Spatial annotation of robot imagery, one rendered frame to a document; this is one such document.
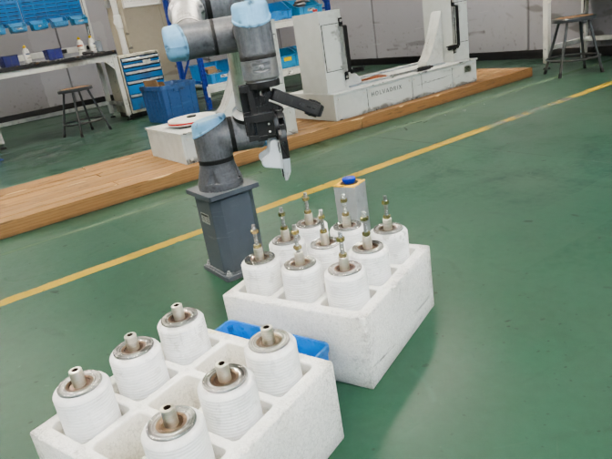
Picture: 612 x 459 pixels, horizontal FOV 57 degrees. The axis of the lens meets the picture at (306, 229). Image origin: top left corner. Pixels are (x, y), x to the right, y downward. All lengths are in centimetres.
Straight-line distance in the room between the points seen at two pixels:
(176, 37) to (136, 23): 642
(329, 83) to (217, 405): 324
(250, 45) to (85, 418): 74
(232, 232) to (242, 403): 100
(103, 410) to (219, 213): 93
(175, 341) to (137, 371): 11
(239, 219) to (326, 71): 225
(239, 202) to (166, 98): 401
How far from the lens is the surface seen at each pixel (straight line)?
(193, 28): 126
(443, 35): 490
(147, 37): 771
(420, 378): 131
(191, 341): 116
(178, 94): 586
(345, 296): 123
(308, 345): 127
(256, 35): 116
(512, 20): 689
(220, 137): 182
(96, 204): 316
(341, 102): 397
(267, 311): 133
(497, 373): 133
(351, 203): 163
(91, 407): 105
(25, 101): 956
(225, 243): 187
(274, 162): 120
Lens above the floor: 78
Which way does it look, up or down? 21 degrees down
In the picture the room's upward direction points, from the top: 9 degrees counter-clockwise
